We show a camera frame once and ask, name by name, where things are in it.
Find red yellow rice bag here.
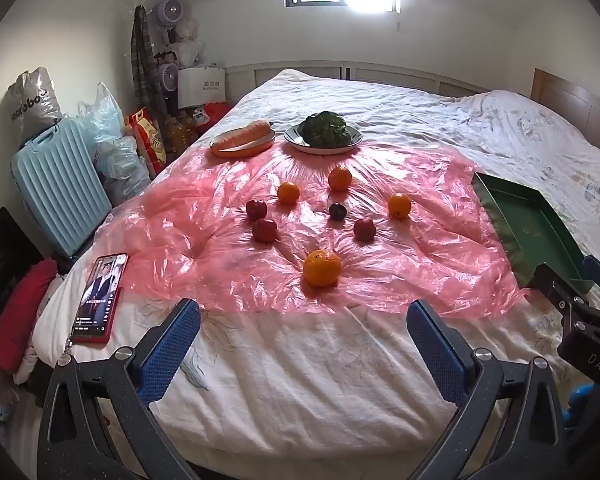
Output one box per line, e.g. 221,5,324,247
125,107,168,176

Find hanging clear plastic bags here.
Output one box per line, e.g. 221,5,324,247
172,20,206,68

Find yellow oil bottle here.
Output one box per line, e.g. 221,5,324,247
166,116,186,156
182,114,201,148

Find small orange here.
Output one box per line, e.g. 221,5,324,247
387,192,413,220

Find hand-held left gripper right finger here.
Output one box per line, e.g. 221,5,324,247
406,299,566,480

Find carrot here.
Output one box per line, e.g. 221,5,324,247
212,119,272,152

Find white paper bag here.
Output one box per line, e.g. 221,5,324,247
177,66,227,110

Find plaid scarf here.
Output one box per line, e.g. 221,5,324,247
131,5,167,126

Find smooth orange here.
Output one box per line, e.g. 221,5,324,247
277,181,301,205

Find bluish plastic bag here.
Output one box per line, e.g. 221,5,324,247
97,135,153,208

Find light blue suitcase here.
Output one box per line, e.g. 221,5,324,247
11,119,113,260

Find large orange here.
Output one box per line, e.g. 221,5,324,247
302,248,342,288

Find red pillow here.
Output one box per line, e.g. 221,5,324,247
0,259,60,375

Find dark orange mandarin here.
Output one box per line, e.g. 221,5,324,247
328,165,354,192

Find green tray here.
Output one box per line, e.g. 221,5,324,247
471,171,595,295

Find pink plastic sheet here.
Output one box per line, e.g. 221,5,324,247
94,140,531,317

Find white plate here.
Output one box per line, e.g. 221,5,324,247
283,124,363,156

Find person's right hand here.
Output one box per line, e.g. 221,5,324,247
562,382,598,431

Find black bag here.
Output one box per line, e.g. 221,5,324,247
0,207,31,341

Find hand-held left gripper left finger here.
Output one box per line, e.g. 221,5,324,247
36,298,202,480

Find silver printed bag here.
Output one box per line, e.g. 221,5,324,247
6,66,63,146

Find smartphone in red case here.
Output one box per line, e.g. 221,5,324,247
70,253,130,345

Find orange plate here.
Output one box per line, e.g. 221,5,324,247
209,127,277,158

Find green leafy vegetable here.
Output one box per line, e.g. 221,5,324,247
300,111,353,149

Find wooden headboard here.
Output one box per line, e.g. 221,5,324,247
530,67,600,133

